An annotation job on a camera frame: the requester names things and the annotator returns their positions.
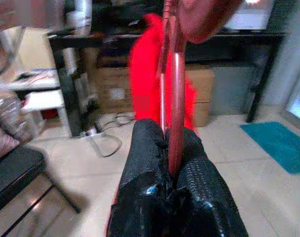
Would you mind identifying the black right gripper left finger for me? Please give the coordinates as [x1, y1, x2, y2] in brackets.
[107, 118, 174, 237]

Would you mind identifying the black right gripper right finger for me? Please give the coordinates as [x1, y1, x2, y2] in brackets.
[166, 127, 249, 237]

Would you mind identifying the red plastic clothes hanger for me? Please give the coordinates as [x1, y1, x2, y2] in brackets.
[158, 0, 242, 183]

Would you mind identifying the brown cardboard box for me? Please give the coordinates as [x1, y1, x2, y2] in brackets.
[94, 65, 135, 114]
[186, 64, 214, 127]

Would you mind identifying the bright red garment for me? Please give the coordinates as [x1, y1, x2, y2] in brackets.
[129, 13, 199, 129]

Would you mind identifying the teal floor mat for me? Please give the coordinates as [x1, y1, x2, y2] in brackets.
[240, 120, 300, 175]

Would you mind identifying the grey storage box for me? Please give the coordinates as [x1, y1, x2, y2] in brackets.
[212, 65, 255, 117]

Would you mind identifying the white shelf unit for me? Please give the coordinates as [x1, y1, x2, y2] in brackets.
[0, 70, 70, 136]

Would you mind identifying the black chair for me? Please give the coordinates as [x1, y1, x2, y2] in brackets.
[0, 145, 81, 237]

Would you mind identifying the patterned sofa cushion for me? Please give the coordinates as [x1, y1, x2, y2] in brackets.
[0, 91, 36, 158]

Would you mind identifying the black desk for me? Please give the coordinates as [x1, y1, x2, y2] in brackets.
[48, 29, 289, 138]

